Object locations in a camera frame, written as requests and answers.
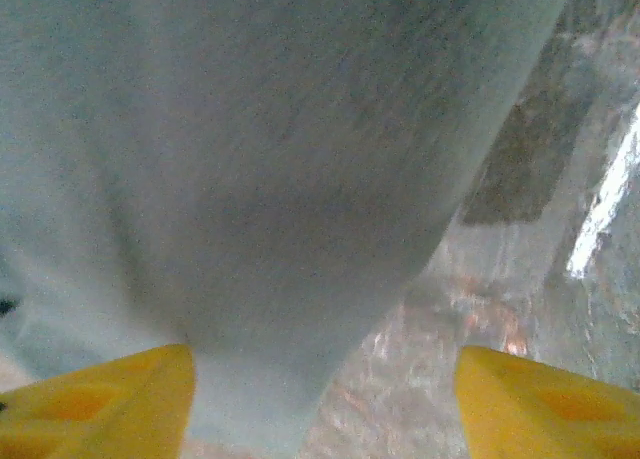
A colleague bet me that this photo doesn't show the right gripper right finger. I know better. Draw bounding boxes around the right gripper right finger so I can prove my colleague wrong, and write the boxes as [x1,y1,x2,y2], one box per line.
[456,345,640,459]

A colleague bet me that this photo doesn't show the grey t-shirt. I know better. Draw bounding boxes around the grey t-shirt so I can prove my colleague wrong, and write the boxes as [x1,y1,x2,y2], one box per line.
[0,0,581,459]

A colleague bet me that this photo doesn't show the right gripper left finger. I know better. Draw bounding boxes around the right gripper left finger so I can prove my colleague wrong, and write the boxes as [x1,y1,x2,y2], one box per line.
[0,343,197,459]

